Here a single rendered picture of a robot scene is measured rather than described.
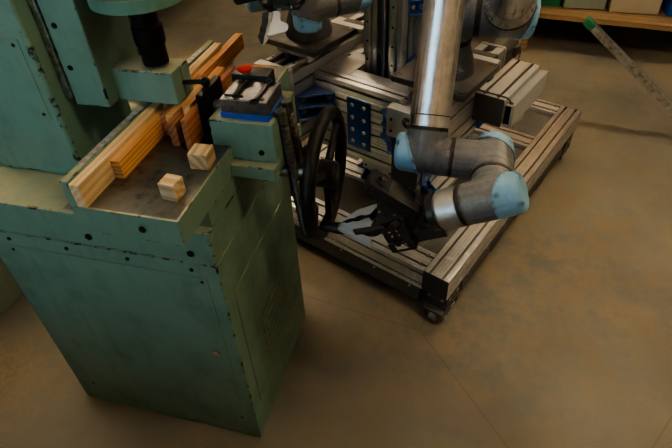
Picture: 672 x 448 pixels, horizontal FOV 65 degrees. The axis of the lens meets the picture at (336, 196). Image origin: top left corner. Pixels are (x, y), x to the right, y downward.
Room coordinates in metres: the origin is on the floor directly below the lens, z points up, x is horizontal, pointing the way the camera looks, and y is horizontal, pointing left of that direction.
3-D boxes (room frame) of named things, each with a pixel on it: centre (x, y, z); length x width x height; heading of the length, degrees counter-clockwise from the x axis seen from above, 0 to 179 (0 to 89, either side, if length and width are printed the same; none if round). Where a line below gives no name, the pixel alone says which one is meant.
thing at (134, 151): (1.09, 0.32, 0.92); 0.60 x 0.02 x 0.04; 164
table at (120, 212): (0.97, 0.24, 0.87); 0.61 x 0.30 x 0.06; 164
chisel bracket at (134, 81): (1.01, 0.36, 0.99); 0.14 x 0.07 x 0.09; 74
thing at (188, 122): (1.00, 0.25, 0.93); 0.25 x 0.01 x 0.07; 164
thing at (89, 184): (1.01, 0.36, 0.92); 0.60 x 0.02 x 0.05; 164
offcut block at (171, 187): (0.74, 0.29, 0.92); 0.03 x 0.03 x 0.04; 69
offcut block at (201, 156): (0.84, 0.25, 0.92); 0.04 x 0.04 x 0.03; 78
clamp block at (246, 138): (0.95, 0.16, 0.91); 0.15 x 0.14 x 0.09; 164
